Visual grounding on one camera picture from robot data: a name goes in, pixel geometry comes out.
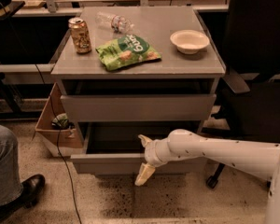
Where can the green item in box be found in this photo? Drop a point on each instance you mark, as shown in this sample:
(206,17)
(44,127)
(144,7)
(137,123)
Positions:
(62,122)

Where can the white paper bowl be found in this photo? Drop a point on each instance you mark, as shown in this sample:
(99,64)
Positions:
(189,41)

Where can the grey top drawer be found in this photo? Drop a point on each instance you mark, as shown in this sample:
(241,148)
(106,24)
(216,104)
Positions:
(101,108)

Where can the grey drawer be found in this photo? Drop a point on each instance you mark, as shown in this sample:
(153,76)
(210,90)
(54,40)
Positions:
(101,108)
(113,148)

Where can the person leg in jeans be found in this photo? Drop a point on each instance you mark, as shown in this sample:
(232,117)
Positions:
(10,185)

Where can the clear plastic water bottle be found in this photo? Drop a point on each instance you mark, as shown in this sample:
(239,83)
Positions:
(117,23)

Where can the green chip bag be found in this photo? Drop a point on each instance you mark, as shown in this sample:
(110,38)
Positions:
(125,51)

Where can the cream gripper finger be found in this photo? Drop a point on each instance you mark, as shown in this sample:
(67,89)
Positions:
(145,172)
(145,141)

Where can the cardboard box on floor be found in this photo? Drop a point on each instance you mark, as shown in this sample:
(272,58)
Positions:
(63,142)

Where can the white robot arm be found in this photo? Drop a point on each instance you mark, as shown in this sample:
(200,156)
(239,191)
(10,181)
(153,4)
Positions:
(255,158)

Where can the gold soda can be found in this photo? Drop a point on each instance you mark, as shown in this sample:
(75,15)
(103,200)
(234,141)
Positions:
(80,35)

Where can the black office chair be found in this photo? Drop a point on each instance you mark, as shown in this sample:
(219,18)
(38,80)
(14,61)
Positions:
(248,40)

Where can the black leather shoe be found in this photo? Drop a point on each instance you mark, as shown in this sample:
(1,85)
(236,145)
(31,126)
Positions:
(32,187)

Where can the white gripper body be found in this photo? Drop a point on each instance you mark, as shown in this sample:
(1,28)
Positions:
(150,155)

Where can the grey drawer cabinet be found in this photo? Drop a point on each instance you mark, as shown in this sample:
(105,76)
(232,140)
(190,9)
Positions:
(174,73)

